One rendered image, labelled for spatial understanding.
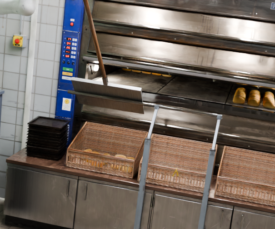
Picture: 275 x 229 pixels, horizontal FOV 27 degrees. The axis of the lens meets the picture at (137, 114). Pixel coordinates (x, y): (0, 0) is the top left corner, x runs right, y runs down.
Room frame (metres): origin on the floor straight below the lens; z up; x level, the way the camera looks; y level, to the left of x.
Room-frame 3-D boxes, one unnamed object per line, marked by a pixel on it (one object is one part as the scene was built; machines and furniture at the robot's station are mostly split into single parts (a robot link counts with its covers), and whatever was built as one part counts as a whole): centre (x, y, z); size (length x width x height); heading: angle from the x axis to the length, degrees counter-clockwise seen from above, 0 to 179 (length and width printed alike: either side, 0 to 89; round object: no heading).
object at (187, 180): (4.33, -0.37, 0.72); 0.56 x 0.49 x 0.28; 80
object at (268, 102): (4.92, -1.06, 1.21); 0.61 x 0.48 x 0.06; 169
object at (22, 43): (4.84, 1.07, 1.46); 0.10 x 0.07 x 0.10; 79
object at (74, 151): (4.47, 0.20, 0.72); 0.56 x 0.49 x 0.28; 79
